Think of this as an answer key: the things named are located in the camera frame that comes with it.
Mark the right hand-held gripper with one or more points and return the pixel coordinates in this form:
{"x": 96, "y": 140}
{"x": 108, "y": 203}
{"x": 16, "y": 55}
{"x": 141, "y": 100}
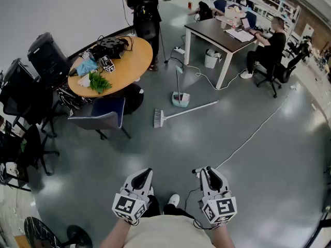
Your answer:
{"x": 222, "y": 207}

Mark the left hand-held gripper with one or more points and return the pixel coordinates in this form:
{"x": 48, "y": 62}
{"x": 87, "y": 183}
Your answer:
{"x": 125, "y": 205}

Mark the white whiteboard marker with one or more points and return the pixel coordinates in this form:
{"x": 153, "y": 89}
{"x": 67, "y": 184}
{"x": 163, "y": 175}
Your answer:
{"x": 198, "y": 170}

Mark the person's left forearm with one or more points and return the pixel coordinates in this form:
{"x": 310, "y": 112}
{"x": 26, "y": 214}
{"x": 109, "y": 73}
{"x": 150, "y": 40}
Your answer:
{"x": 116, "y": 234}

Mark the person's right forearm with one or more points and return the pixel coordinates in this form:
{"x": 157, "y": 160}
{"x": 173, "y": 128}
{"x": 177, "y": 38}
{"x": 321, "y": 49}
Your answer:
{"x": 222, "y": 236}

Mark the person's left white shoe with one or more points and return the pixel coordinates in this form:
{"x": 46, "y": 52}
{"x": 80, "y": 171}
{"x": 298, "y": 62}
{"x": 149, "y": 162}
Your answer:
{"x": 151, "y": 191}

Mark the person's white shoe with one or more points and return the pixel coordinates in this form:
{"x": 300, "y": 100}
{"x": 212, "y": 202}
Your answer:
{"x": 173, "y": 200}
{"x": 151, "y": 191}

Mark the person's right white shoe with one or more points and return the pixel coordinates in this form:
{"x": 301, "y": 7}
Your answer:
{"x": 173, "y": 200}

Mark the person's black trousers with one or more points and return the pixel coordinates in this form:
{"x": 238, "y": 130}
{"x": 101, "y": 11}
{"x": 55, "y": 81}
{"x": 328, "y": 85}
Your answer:
{"x": 175, "y": 212}

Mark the person's beige shirt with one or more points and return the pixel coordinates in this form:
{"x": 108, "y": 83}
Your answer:
{"x": 168, "y": 231}

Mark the gray-blue fabric chair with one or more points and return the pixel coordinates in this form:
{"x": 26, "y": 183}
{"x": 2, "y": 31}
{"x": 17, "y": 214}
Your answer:
{"x": 103, "y": 119}

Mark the white broom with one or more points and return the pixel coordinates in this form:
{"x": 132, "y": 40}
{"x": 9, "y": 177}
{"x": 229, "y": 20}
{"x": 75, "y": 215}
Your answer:
{"x": 178, "y": 114}

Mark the teal dustpan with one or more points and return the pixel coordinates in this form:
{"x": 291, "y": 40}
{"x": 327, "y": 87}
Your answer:
{"x": 179, "y": 98}

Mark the green leafy plant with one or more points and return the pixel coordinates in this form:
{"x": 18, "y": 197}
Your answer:
{"x": 99, "y": 83}

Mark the round wooden table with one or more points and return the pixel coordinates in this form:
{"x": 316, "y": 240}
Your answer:
{"x": 129, "y": 66}

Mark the spare gray hand-held gripper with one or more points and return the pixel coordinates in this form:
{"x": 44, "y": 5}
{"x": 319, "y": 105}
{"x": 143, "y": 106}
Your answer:
{"x": 107, "y": 65}

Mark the small green item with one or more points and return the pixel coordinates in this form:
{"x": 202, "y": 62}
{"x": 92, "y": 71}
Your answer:
{"x": 23, "y": 145}

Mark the white trash bin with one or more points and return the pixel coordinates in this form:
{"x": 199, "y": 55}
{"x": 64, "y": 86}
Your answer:
{"x": 210, "y": 59}

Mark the light blue cloth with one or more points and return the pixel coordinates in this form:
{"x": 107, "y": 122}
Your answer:
{"x": 86, "y": 67}

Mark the black swivel chair with armrests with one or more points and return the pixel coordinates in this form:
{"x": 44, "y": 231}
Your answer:
{"x": 282, "y": 71}

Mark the white power strip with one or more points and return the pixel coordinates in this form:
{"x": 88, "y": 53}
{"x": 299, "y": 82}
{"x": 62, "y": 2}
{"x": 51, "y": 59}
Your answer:
{"x": 179, "y": 50}

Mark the black equipment pile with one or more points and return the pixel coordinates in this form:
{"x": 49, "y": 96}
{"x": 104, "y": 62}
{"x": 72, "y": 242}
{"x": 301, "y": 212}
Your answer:
{"x": 111, "y": 46}

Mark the dark desk with white legs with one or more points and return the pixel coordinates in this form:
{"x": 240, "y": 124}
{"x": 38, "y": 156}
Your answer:
{"x": 217, "y": 33}

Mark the white papers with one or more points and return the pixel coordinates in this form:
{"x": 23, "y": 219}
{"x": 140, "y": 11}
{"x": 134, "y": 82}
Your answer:
{"x": 239, "y": 35}

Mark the black mesh office chair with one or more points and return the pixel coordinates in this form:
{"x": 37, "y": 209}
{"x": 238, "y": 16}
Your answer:
{"x": 49, "y": 58}
{"x": 15, "y": 86}

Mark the open laptop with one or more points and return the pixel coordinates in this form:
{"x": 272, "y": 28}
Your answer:
{"x": 247, "y": 24}

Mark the blue chair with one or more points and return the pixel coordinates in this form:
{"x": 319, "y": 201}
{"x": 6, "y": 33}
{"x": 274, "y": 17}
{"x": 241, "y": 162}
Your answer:
{"x": 251, "y": 18}
{"x": 219, "y": 4}

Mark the white carton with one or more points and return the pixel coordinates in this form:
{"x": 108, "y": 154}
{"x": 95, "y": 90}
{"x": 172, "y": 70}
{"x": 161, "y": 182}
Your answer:
{"x": 234, "y": 13}

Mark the red fire extinguisher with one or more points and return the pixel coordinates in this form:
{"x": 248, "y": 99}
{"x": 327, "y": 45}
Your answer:
{"x": 190, "y": 5}

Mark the white shelving unit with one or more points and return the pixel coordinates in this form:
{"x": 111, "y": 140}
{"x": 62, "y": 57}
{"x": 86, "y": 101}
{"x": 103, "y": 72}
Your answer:
{"x": 269, "y": 1}

